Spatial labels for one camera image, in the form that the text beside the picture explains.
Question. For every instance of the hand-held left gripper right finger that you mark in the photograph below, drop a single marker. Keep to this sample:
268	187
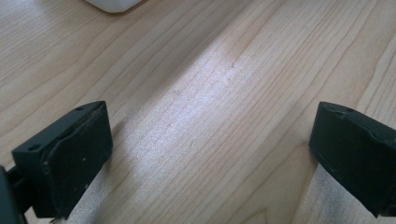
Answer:
358	152

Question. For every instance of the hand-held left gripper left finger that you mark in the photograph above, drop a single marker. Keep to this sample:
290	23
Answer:
68	161

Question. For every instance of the white plastic storage box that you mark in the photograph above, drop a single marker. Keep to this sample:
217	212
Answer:
113	4

